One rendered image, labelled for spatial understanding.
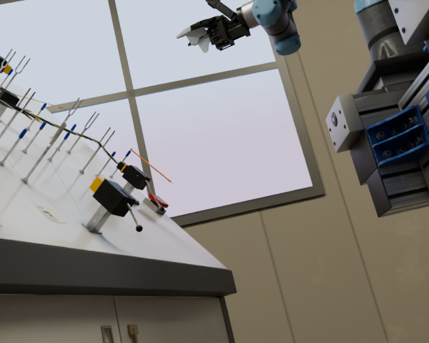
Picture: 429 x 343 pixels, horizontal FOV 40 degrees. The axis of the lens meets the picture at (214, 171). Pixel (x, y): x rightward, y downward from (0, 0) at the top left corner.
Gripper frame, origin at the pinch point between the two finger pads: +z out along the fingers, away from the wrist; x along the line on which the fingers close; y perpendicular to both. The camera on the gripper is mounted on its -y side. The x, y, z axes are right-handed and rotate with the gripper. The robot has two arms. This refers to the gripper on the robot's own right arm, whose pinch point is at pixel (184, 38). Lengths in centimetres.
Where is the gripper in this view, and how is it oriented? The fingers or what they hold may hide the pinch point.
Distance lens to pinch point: 186.3
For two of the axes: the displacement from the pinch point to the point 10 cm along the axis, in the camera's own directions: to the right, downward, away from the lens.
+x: 3.7, 0.6, 9.3
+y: 2.8, 9.4, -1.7
